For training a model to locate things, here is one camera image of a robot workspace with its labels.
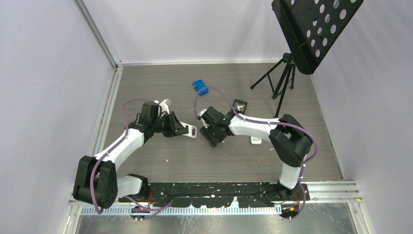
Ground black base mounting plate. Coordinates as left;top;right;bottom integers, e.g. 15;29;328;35
131;182;310;208

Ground white remote with black window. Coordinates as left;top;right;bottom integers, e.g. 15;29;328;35
181;122;197;138

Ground black perforated music stand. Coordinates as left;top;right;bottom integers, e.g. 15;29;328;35
250;0;363;117

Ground blue toy car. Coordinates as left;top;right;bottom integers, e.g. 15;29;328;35
192;79;209;96

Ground aluminium corner frame rail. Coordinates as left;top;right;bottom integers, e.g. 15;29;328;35
74;0;123;71

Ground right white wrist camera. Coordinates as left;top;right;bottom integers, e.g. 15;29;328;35
196;109;209;128

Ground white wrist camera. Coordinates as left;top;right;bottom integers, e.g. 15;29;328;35
155;98;171;117
196;109;209;128

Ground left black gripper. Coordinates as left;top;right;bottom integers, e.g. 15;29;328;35
152;112;188;138

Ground white remote with buttons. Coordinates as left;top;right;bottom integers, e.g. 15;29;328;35
250;136;262;145

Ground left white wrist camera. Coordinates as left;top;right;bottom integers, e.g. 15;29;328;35
155;98;171;117

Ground black square display box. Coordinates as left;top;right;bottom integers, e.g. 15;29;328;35
233;99;247;114

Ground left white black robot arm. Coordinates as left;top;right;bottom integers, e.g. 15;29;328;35
72;99;197;214

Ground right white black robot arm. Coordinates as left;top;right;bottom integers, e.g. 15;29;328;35
197;106;318;200

